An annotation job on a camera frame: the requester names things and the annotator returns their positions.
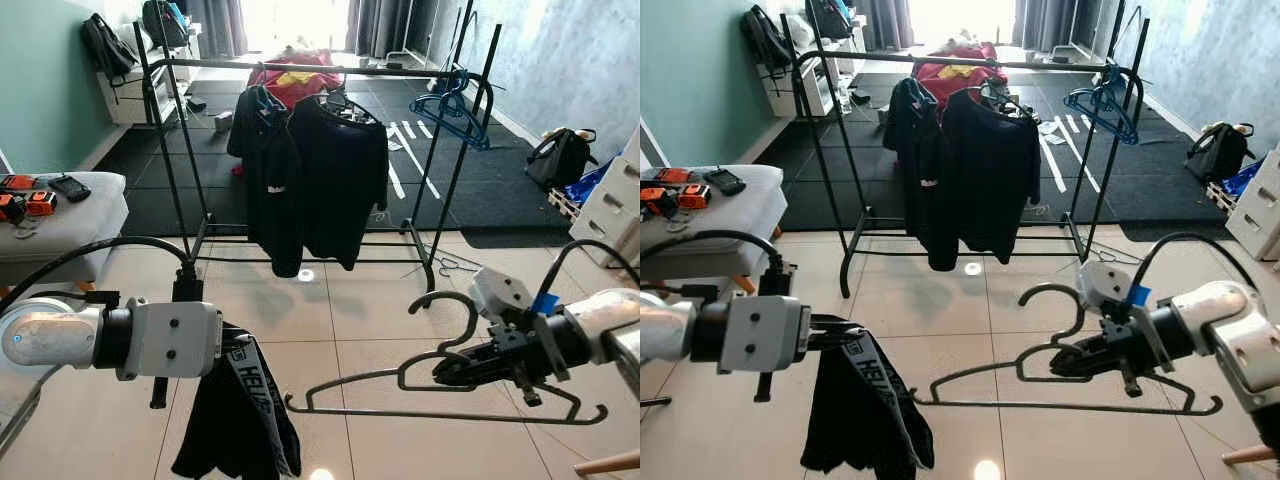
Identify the grey translucent plastic hanger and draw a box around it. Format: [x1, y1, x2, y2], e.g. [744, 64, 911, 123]
[911, 283, 1225, 418]
[283, 290, 611, 428]

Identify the black shorts lettered waistband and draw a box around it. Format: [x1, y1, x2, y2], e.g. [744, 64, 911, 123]
[800, 325, 937, 477]
[170, 325, 304, 480]

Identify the blue plastic hanger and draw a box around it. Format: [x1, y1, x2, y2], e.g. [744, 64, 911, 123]
[408, 68, 493, 153]
[1062, 63, 1143, 148]

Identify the light wooden furniture leg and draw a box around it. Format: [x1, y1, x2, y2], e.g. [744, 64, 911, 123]
[573, 450, 641, 477]
[1221, 444, 1280, 468]

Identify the black floor mat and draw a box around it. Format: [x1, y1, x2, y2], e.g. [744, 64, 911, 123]
[95, 68, 606, 243]
[780, 68, 1256, 239]

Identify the grey upholstered ottoman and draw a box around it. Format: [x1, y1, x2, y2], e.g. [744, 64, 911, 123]
[0, 170, 131, 293]
[640, 163, 789, 293]

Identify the white drawer unit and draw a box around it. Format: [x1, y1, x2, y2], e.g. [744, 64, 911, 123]
[563, 150, 641, 268]
[1223, 143, 1280, 263]

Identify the black handheld device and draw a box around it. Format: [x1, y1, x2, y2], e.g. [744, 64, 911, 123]
[702, 167, 749, 197]
[47, 174, 93, 203]

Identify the blue plastic bag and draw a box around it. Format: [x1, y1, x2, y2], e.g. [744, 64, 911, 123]
[1223, 158, 1265, 198]
[563, 165, 613, 208]

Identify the dark navy textured shirt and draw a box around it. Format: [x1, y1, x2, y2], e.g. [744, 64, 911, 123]
[288, 90, 392, 273]
[940, 86, 1044, 267]

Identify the black duffel bag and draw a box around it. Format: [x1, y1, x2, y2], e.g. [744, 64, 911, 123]
[1185, 120, 1258, 185]
[525, 127, 601, 193]

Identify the white shelf unit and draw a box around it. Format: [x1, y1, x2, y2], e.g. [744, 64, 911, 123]
[95, 20, 206, 128]
[760, 18, 863, 121]

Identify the red yellow cloth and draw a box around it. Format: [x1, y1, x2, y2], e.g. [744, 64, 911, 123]
[247, 43, 347, 109]
[912, 38, 1012, 103]

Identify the black metal clothes rack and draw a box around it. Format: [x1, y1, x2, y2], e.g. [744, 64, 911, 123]
[133, 0, 503, 293]
[778, 0, 1153, 299]

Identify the grey curtain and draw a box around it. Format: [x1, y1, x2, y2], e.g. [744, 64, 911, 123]
[345, 0, 433, 58]
[855, 0, 914, 53]
[1013, 0, 1103, 53]
[185, 0, 248, 58]

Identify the black blue backpack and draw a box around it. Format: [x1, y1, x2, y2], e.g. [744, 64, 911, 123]
[808, 0, 858, 43]
[140, 0, 193, 51]

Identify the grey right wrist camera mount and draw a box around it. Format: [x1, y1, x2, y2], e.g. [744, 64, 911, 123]
[468, 265, 573, 383]
[1077, 260, 1171, 373]

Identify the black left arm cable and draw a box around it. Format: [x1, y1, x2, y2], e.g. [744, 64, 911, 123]
[640, 229, 798, 301]
[0, 235, 203, 313]

